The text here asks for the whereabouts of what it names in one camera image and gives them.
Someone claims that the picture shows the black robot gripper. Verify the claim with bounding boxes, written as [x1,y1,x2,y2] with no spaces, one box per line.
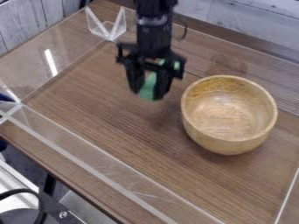
[116,17,185,100]

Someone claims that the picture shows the green rectangular block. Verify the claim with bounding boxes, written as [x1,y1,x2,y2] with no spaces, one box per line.
[138,59,182,101]

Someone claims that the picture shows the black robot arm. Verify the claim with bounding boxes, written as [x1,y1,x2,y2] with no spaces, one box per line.
[116,0,186,101]

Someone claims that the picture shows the brown wooden bowl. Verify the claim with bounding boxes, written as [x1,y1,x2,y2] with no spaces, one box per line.
[181,75,277,155]

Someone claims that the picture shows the clear acrylic tray walls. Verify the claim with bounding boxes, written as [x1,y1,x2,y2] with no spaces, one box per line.
[0,0,299,224]

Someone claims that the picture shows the black table leg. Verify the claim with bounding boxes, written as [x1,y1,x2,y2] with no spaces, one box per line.
[42,174,55,196]

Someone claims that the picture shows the metal bracket with screw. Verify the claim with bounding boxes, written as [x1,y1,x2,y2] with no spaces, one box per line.
[39,192,86,224]

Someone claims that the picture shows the black cable loop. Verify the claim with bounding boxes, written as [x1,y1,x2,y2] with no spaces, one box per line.
[0,188,47,224]

